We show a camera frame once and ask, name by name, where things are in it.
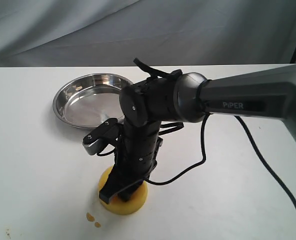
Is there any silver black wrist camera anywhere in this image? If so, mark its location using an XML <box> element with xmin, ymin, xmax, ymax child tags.
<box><xmin>82</xmin><ymin>118</ymin><xmax>120</xmax><ymax>156</ymax></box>

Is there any grey backdrop cloth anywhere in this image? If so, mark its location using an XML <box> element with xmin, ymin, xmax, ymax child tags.
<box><xmin>0</xmin><ymin>0</ymin><xmax>296</xmax><ymax>67</ymax></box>

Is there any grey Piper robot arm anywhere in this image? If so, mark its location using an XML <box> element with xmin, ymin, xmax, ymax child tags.
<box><xmin>99</xmin><ymin>62</ymin><xmax>296</xmax><ymax>204</ymax></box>

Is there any round stainless steel dish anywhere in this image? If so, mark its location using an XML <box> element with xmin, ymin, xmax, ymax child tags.
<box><xmin>52</xmin><ymin>73</ymin><xmax>133</xmax><ymax>129</ymax></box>

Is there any orange liquid spill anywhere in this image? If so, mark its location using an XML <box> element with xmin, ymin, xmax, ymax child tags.
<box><xmin>86</xmin><ymin>212</ymin><xmax>101</xmax><ymax>228</ymax></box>

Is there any black cable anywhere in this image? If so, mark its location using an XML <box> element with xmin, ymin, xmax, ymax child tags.
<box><xmin>97</xmin><ymin>57</ymin><xmax>296</xmax><ymax>231</ymax></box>

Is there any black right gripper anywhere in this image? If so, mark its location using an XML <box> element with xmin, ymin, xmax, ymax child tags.
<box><xmin>99</xmin><ymin>119</ymin><xmax>161</xmax><ymax>202</ymax></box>

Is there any round yellow sponge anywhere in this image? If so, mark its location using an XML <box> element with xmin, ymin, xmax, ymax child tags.
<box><xmin>97</xmin><ymin>166</ymin><xmax>149</xmax><ymax>216</ymax></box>

